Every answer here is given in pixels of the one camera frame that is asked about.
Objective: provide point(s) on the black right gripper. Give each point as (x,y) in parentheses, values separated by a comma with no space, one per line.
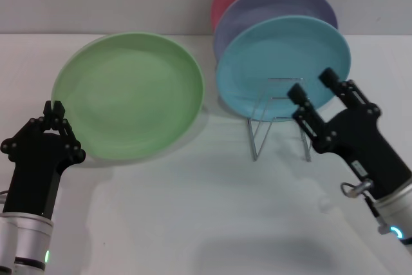
(363,139)

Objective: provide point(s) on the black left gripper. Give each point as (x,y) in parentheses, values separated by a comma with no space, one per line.
(35,172)

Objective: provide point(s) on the green plate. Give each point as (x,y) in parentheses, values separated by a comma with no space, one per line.
(132,94)

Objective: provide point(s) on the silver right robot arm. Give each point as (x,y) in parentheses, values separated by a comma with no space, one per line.
(397,214)

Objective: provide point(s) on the teal plate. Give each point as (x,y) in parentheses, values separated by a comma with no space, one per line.
(277,53)

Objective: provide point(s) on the purple plate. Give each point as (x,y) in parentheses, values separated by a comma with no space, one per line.
(257,7)

